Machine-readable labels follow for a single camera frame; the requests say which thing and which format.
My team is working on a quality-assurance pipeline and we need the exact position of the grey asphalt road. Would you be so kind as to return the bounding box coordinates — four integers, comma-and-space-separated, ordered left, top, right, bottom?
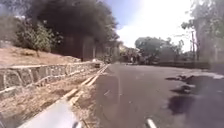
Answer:
94, 63, 224, 128

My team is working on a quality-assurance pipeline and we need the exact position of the row of trees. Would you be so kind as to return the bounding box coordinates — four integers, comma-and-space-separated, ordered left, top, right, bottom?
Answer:
134, 36, 185, 63

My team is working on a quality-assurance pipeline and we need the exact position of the large dark tree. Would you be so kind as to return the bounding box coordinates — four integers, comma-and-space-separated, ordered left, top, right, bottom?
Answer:
25, 0, 121, 62

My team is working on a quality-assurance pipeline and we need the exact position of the low dark hedge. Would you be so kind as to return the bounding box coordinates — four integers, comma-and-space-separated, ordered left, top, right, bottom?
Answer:
151, 60, 224, 71

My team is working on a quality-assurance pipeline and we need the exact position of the robot's own part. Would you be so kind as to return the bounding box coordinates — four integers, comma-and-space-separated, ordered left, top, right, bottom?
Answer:
73, 121, 84, 128
145, 118, 158, 128

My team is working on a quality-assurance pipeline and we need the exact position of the small green bush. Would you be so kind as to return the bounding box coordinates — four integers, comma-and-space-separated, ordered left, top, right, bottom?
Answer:
14, 20, 56, 56

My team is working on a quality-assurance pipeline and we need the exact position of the dry leaf-strewn dirt strip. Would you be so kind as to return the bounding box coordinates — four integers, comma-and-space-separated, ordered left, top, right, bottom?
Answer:
0, 68, 101, 128

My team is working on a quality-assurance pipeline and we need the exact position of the dry grass slope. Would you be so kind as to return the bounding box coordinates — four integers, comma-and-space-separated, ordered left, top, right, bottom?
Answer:
0, 40, 82, 69

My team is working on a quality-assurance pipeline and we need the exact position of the pole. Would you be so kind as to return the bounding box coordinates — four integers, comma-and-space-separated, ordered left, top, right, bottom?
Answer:
190, 30, 197, 62

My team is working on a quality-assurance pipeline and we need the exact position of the tall pale tree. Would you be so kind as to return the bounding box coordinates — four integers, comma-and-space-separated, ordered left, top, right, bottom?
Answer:
181, 0, 224, 63

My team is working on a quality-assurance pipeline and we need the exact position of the low stone retaining wall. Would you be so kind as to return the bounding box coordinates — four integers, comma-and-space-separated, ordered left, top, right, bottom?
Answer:
0, 60, 103, 100

